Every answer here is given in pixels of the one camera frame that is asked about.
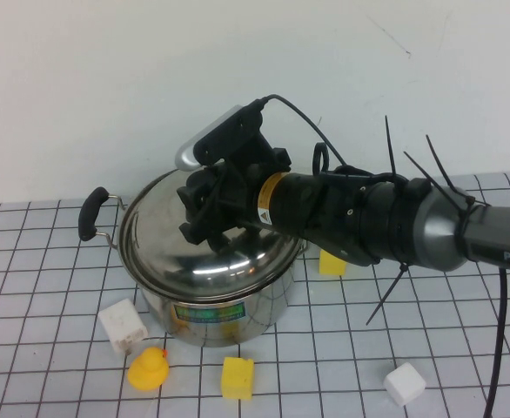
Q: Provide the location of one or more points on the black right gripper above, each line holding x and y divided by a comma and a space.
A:
233, 200

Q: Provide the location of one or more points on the stainless steel lid black knob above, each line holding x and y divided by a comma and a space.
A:
159, 252

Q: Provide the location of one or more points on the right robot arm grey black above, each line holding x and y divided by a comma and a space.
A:
438, 226

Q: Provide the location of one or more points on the white power adapter plug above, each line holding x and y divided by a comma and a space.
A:
120, 324

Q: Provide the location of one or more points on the yellow foam cube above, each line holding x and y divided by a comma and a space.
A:
236, 379
329, 263

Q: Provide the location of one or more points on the white black grid tablecloth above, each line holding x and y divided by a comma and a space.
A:
42, 270

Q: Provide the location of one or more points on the yellow rubber duck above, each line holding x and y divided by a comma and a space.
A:
147, 370

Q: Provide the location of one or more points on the black zip tie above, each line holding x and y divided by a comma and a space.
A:
440, 161
420, 163
390, 143
385, 296

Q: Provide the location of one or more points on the white foam cube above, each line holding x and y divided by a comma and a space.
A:
405, 383

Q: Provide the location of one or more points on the silver wrist camera black mount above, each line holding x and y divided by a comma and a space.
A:
224, 130

